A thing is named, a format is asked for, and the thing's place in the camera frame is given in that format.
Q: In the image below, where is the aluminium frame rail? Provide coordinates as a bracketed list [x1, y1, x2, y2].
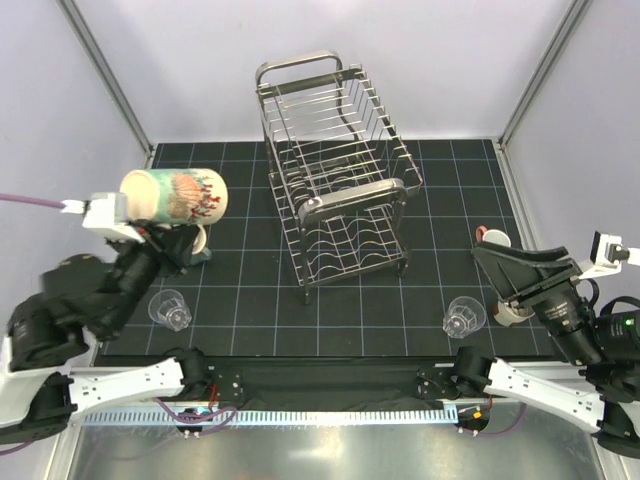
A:
[59, 364, 601, 401]

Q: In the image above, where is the white slotted cable duct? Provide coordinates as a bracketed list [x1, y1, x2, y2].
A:
[84, 405, 458, 428]

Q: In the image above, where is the brown metal-lined cup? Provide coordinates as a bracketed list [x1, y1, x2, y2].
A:
[492, 301, 535, 327]

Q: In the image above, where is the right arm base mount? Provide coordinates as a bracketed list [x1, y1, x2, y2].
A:
[416, 365, 460, 400]

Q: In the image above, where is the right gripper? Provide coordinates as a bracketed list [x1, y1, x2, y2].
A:
[465, 239, 600, 362]

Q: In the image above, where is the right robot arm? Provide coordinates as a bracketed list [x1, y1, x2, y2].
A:
[450, 233, 639, 459]

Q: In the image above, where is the black grid mat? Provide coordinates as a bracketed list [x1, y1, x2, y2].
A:
[89, 139, 556, 357]

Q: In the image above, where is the steel wire dish rack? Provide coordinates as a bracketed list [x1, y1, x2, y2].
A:
[255, 50, 423, 303]

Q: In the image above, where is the clear plastic cup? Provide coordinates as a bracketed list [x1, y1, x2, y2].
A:
[442, 296, 486, 339]
[147, 289, 192, 332]

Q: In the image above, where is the cream floral painted mug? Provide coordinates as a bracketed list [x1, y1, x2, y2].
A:
[119, 168, 229, 225]

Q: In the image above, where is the coral mug white interior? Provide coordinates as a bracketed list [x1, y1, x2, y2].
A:
[475, 225, 512, 248]

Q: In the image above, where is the pink mug with handle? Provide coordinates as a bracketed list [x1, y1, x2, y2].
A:
[192, 224, 207, 255]

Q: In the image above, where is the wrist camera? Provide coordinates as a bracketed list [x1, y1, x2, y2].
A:
[61, 192, 144, 243]
[578, 231, 639, 280]

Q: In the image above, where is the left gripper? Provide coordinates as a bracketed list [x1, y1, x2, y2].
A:
[104, 218, 205, 337]

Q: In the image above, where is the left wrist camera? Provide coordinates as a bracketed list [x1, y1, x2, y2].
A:
[61, 192, 144, 243]

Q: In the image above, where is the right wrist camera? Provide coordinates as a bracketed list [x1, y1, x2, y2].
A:
[578, 231, 639, 280]

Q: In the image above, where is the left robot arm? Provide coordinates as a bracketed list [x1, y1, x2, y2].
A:
[1, 221, 213, 445]

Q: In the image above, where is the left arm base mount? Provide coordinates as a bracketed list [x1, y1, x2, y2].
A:
[201, 367, 245, 404]

